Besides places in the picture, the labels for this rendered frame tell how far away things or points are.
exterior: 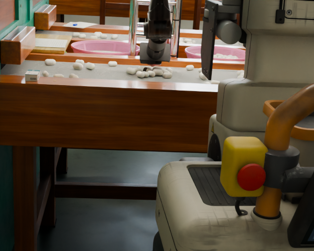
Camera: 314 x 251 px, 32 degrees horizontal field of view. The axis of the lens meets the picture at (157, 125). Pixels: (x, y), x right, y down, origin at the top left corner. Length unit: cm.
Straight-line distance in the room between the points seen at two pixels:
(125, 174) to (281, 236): 217
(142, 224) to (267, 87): 142
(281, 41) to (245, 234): 46
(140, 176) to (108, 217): 48
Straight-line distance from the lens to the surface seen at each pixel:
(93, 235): 231
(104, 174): 287
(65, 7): 451
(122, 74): 180
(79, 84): 156
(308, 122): 87
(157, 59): 182
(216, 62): 198
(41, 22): 233
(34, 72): 160
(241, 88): 108
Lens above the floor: 115
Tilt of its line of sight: 18 degrees down
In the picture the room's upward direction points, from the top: 4 degrees clockwise
